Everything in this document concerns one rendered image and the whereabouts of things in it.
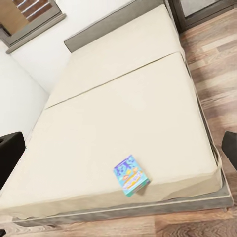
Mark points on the board game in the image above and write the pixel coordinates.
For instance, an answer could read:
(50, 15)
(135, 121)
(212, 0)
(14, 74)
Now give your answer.
(130, 175)

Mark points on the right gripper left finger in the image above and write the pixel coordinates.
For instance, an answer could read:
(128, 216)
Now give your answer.
(12, 147)

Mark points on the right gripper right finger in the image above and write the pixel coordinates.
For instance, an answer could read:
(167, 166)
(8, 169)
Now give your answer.
(229, 147)

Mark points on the door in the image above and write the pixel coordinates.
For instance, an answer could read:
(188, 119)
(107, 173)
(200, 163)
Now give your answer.
(190, 13)

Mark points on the fixed window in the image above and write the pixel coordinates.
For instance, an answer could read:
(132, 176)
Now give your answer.
(22, 20)

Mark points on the bed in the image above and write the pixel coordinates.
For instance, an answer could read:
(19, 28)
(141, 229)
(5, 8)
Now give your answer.
(125, 90)

